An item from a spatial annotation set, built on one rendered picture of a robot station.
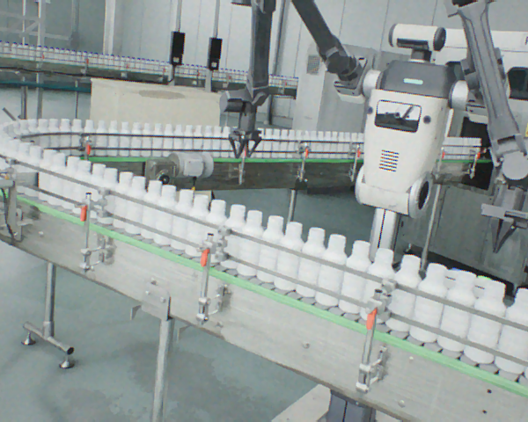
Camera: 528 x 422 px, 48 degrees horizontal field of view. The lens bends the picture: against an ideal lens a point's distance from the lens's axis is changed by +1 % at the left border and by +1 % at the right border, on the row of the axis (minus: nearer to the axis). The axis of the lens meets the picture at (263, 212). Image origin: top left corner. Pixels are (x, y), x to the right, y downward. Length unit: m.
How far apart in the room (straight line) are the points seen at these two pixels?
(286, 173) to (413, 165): 1.75
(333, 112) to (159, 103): 2.73
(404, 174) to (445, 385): 0.79
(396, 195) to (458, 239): 3.39
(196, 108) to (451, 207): 2.51
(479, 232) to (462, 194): 0.34
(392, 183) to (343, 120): 5.84
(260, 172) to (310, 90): 4.20
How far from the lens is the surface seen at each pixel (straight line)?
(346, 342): 1.39
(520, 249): 5.03
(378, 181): 1.95
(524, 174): 1.41
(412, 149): 1.90
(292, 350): 1.47
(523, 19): 13.63
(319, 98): 7.43
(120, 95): 5.43
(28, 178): 2.08
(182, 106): 5.73
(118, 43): 12.24
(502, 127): 1.49
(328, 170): 3.81
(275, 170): 3.51
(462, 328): 1.32
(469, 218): 5.23
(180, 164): 2.99
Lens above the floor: 1.53
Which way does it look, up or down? 14 degrees down
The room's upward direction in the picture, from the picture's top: 8 degrees clockwise
